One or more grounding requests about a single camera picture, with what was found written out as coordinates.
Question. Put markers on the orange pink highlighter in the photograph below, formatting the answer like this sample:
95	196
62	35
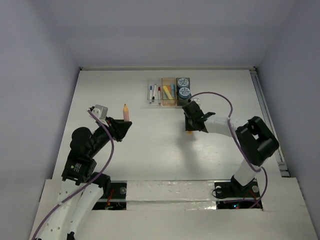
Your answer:
126	115

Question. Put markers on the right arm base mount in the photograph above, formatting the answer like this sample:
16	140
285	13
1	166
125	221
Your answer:
230	195

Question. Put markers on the blue tape roll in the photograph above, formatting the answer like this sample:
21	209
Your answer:
183	82
184	93

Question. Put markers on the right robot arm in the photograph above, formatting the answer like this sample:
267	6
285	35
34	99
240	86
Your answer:
253	138

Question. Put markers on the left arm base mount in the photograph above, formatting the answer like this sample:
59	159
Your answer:
114	199

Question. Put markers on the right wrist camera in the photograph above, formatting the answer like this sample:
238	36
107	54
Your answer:
196	100

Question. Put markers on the blue tape roll front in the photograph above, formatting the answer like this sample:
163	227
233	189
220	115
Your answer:
184	93

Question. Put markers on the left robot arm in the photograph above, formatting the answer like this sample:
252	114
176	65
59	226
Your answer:
81	186

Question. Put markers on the green highlighter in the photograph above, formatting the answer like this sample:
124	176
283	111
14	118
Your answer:
165	97

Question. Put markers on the blue capped white pen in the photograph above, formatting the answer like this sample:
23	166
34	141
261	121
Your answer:
150	96

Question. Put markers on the black capped white pen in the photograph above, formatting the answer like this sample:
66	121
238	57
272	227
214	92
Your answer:
155	92

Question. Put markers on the blue highlighter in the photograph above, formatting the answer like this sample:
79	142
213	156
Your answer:
172	90

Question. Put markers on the dark grey plastic container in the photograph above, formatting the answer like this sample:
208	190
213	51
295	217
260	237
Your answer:
180	102

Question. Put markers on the clear plastic container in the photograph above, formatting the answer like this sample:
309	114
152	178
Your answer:
156	102

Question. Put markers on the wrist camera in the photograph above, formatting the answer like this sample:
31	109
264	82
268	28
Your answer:
98	112
196	100

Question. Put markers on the yellow highlighter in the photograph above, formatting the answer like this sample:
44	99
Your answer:
167	92

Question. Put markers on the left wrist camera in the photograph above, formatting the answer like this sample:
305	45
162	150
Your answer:
98	112

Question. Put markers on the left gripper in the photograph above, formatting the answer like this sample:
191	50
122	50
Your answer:
118	127

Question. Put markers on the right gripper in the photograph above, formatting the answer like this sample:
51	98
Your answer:
188	126

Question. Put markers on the red capped white pen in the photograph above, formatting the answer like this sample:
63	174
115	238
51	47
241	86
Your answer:
159	94

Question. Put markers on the blue tape roll back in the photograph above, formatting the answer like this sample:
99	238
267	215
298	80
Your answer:
183	82

